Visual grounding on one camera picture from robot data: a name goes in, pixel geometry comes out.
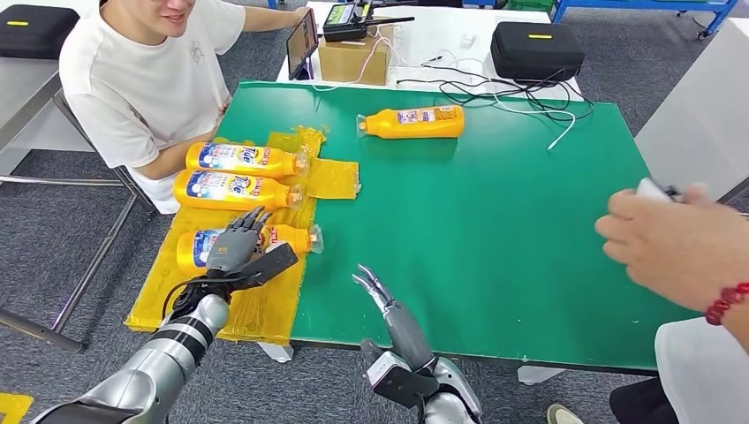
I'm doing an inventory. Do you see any small white object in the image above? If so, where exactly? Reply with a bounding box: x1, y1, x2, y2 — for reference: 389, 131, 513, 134
636, 177, 680, 204

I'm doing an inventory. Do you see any person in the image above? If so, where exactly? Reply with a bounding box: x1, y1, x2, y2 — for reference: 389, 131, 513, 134
547, 182, 749, 424
58, 0, 310, 216

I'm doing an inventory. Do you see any black tablet on stand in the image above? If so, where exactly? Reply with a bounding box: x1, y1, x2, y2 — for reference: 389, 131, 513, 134
285, 8, 321, 81

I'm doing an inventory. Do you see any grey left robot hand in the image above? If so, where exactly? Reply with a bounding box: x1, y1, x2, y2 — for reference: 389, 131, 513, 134
204, 206, 275, 279

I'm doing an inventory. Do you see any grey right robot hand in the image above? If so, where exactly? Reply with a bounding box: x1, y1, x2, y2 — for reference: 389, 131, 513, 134
352, 263, 439, 375

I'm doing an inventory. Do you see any white cable over cardboard box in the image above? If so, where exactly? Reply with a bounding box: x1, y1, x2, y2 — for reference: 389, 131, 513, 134
311, 26, 408, 93

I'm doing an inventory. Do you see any black remote controller with antenna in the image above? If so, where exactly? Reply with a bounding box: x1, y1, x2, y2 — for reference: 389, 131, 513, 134
322, 0, 417, 43

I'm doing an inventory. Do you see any grey metal table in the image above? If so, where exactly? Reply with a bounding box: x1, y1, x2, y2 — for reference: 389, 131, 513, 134
0, 58, 158, 353

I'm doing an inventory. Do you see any white table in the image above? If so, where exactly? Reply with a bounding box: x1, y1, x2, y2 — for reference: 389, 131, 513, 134
275, 1, 583, 102

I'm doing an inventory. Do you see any blue metal rack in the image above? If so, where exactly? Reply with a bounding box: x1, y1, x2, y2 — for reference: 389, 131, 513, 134
550, 0, 739, 41

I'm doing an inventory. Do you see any yellow floor sticker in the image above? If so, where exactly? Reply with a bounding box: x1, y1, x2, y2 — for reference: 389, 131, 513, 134
0, 393, 34, 424

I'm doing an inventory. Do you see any yellow taped plastic sheet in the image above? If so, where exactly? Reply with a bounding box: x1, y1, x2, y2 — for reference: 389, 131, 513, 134
124, 125, 362, 346

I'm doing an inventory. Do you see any orange Tide detergent bottle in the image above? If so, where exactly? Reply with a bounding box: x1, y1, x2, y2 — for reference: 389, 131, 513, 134
356, 105, 465, 140
172, 170, 306, 212
175, 223, 325, 277
185, 141, 309, 179

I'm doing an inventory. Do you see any brown cardboard box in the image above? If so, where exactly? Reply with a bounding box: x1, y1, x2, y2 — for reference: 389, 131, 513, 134
317, 24, 394, 87

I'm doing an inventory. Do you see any green plastic crate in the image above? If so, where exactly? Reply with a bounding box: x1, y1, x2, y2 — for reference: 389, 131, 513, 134
505, 0, 556, 13

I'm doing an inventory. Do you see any black case with yellow label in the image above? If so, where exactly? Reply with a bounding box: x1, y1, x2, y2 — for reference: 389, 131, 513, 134
0, 4, 80, 60
490, 21, 586, 83

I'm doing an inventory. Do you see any white table leg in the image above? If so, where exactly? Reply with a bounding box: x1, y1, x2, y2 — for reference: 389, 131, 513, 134
257, 342, 295, 364
516, 365, 566, 386

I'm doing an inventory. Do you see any person's hand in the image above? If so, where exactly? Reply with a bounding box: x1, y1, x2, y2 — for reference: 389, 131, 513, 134
594, 182, 749, 313

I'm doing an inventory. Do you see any red bead bracelet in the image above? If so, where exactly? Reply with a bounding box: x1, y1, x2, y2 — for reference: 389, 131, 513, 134
705, 282, 749, 327

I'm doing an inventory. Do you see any black cable tangle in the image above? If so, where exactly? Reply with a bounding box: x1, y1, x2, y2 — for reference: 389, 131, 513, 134
397, 52, 595, 123

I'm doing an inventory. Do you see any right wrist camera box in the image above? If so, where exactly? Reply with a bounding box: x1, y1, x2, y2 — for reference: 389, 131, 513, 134
363, 350, 441, 411

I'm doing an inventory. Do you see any white cable with plug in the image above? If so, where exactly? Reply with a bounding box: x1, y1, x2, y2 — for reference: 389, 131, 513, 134
494, 90, 578, 152

